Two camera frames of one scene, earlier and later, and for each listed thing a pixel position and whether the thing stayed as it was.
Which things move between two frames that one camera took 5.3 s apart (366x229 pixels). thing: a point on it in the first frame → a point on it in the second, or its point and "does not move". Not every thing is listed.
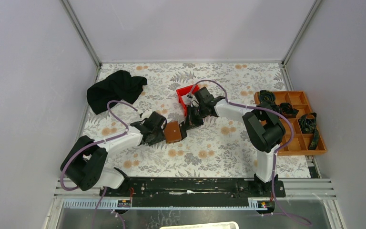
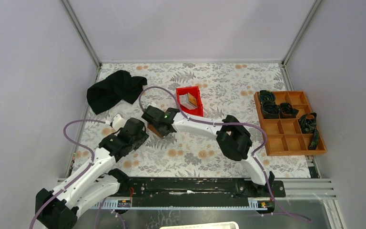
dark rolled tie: (265, 95) does not move
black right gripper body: (196, 114) → (163, 134)
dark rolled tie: (287, 111) does not move
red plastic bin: (184, 91) does not move
